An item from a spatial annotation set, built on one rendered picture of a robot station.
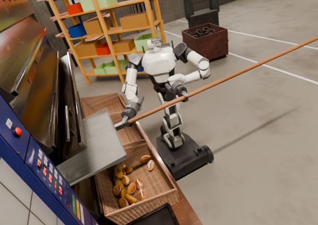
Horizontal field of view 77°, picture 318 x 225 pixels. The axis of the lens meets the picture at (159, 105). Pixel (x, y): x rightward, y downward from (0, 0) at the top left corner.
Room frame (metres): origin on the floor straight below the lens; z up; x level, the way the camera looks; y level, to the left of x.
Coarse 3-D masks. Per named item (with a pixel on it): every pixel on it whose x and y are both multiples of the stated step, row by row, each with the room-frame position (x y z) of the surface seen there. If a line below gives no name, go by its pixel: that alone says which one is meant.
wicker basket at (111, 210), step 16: (144, 144) 1.34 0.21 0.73; (96, 176) 1.02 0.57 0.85; (112, 176) 1.21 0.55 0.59; (128, 176) 1.17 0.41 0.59; (160, 176) 1.08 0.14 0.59; (112, 192) 0.98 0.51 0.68; (176, 192) 0.84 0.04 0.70; (112, 208) 0.81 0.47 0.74; (128, 208) 0.74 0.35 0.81; (144, 208) 0.77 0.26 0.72
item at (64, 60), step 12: (60, 60) 2.29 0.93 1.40; (60, 72) 1.85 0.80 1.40; (72, 72) 1.70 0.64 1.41; (60, 84) 1.54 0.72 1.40; (60, 96) 1.31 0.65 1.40; (60, 108) 1.13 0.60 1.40; (72, 108) 1.06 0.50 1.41; (60, 120) 0.98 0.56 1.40; (72, 120) 0.93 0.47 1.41; (60, 132) 0.86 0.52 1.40; (84, 132) 0.81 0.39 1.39; (60, 144) 0.76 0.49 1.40; (72, 144) 0.73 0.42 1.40; (84, 144) 0.70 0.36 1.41; (60, 156) 0.68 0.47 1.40; (72, 156) 0.68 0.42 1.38
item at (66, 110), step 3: (66, 108) 0.97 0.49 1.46; (66, 111) 0.94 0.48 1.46; (69, 111) 0.98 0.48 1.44; (66, 114) 0.91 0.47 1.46; (69, 114) 0.98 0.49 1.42; (72, 114) 0.98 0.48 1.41; (66, 117) 0.88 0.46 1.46; (66, 120) 0.85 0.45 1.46; (66, 123) 0.82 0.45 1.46; (66, 126) 0.79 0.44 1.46; (66, 129) 0.77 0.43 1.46; (69, 129) 0.78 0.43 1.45; (66, 132) 0.75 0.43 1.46; (69, 132) 0.75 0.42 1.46; (72, 132) 0.79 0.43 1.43; (66, 135) 0.72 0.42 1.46; (69, 135) 0.72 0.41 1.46; (72, 135) 0.79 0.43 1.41; (66, 138) 0.70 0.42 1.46; (69, 138) 0.70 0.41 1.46
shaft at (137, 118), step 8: (312, 40) 1.50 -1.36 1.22; (296, 48) 1.45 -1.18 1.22; (272, 56) 1.39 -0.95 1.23; (256, 64) 1.34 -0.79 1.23; (240, 72) 1.29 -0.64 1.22; (224, 80) 1.25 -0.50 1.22; (200, 88) 1.21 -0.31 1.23; (208, 88) 1.21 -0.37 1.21; (184, 96) 1.16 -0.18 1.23; (168, 104) 1.12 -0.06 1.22; (152, 112) 1.09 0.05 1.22; (128, 120) 1.05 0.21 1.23; (136, 120) 1.06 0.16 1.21
